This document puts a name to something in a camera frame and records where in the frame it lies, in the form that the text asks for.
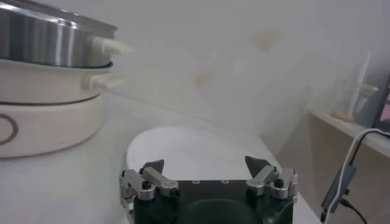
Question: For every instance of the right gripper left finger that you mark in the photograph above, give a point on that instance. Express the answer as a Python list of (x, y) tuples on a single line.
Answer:
[(158, 179)]

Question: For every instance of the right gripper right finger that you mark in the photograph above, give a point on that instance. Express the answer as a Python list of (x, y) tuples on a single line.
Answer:
[(262, 179)]

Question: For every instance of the stainless steel steamer basket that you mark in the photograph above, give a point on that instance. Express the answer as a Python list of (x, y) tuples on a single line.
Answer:
[(45, 42)]

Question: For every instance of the white round plate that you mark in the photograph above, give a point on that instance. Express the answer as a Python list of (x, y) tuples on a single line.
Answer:
[(189, 152)]

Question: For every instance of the black inline adapter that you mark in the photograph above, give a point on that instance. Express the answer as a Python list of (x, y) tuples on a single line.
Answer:
[(348, 178)]

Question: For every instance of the white side table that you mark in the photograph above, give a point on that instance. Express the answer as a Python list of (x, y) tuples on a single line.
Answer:
[(335, 123)]

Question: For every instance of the cream electric cooker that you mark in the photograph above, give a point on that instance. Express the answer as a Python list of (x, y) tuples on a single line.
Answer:
[(61, 131)]

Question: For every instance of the clear plastic cup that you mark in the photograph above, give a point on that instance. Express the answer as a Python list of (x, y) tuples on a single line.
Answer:
[(344, 103)]

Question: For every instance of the dark monitor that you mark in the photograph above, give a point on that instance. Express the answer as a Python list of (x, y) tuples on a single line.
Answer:
[(371, 112)]

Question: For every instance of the white drinking straw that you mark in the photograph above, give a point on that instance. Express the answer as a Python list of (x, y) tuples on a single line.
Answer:
[(359, 82)]

